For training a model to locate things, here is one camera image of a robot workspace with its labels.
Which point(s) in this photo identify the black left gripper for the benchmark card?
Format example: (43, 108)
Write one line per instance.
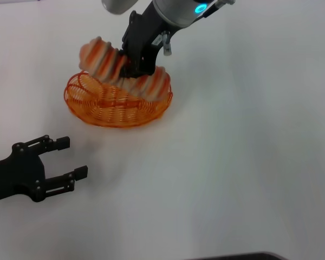
(19, 170)

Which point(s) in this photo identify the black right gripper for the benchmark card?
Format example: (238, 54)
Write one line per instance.
(143, 35)

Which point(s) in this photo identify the orange striped bread roll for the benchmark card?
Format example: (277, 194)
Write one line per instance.
(103, 59)

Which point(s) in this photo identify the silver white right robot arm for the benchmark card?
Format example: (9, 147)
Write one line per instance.
(178, 10)

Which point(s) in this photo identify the black robot torso edge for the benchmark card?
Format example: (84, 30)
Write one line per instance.
(233, 256)

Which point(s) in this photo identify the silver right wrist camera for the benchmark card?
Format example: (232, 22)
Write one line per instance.
(119, 6)

